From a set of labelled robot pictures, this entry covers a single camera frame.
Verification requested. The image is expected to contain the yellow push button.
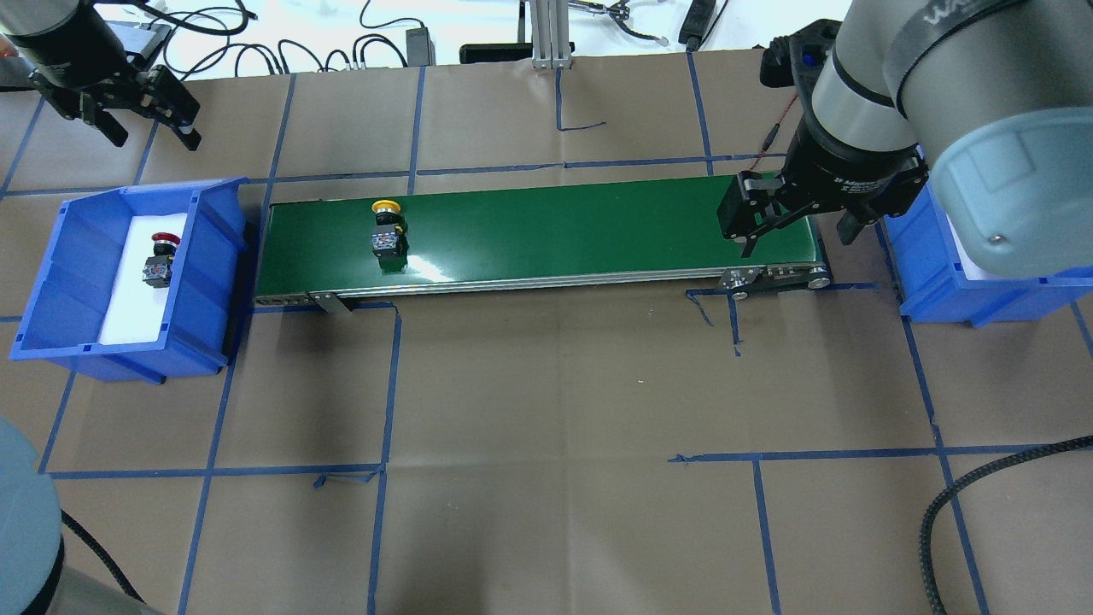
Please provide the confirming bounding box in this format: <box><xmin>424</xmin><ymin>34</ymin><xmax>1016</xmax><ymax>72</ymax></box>
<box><xmin>371</xmin><ymin>199</ymin><xmax>407</xmax><ymax>273</ymax></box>

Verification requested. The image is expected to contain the blue right plastic bin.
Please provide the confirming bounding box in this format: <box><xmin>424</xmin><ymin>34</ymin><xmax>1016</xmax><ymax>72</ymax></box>
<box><xmin>885</xmin><ymin>184</ymin><xmax>1092</xmax><ymax>327</ymax></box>

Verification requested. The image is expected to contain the black braided cable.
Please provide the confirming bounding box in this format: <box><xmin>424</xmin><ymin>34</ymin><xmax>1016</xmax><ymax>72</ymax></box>
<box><xmin>919</xmin><ymin>436</ymin><xmax>1093</xmax><ymax>615</ymax></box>

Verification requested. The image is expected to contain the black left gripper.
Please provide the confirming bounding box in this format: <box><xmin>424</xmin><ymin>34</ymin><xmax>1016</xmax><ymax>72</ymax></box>
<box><xmin>30</xmin><ymin>66</ymin><xmax>202</xmax><ymax>152</ymax></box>

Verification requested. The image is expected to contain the white foam pad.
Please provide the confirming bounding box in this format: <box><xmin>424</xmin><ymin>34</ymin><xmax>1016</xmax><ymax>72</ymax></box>
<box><xmin>944</xmin><ymin>214</ymin><xmax>999</xmax><ymax>281</ymax></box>
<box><xmin>97</xmin><ymin>213</ymin><xmax>187</xmax><ymax>345</ymax></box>

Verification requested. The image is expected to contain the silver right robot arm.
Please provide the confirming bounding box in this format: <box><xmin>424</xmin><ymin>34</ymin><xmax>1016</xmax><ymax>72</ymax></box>
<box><xmin>717</xmin><ymin>1</ymin><xmax>1092</xmax><ymax>277</ymax></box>

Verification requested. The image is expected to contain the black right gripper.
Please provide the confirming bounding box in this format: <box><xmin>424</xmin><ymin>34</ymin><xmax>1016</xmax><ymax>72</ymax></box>
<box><xmin>716</xmin><ymin>128</ymin><xmax>928</xmax><ymax>259</ymax></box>

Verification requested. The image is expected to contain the aluminium frame post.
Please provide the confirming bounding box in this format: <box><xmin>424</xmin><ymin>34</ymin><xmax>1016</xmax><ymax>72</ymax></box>
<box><xmin>526</xmin><ymin>0</ymin><xmax>573</xmax><ymax>69</ymax></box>

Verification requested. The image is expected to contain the red black wire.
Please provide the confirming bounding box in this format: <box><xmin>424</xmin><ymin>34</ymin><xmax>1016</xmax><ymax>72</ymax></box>
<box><xmin>747</xmin><ymin>90</ymin><xmax>799</xmax><ymax>176</ymax></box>

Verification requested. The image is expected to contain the green conveyor belt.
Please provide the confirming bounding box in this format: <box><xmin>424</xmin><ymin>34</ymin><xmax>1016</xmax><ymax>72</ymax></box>
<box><xmin>256</xmin><ymin>176</ymin><xmax>834</xmax><ymax>312</ymax></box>

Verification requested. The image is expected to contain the blue left plastic bin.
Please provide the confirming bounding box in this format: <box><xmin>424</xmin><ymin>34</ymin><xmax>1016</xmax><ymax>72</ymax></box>
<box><xmin>10</xmin><ymin>178</ymin><xmax>248</xmax><ymax>385</ymax></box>

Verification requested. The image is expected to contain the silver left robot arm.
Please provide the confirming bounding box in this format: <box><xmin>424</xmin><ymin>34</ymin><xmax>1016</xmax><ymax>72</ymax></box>
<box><xmin>1</xmin><ymin>1</ymin><xmax>202</xmax><ymax>151</ymax></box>

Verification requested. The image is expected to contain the red push button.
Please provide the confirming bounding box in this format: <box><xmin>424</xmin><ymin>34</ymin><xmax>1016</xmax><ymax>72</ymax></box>
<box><xmin>142</xmin><ymin>232</ymin><xmax>181</xmax><ymax>289</ymax></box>

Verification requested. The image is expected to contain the blue plastic bin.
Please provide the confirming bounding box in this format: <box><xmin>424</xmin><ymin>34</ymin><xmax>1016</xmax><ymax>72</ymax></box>
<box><xmin>885</xmin><ymin>184</ymin><xmax>1092</xmax><ymax>327</ymax></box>
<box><xmin>10</xmin><ymin>178</ymin><xmax>248</xmax><ymax>385</ymax></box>

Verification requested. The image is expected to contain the white foam pad right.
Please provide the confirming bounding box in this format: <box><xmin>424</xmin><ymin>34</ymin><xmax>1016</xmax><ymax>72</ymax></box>
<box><xmin>944</xmin><ymin>214</ymin><xmax>999</xmax><ymax>281</ymax></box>

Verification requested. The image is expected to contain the white foam pad left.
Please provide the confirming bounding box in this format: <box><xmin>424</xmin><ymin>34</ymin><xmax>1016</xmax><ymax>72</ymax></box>
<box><xmin>97</xmin><ymin>213</ymin><xmax>187</xmax><ymax>345</ymax></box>

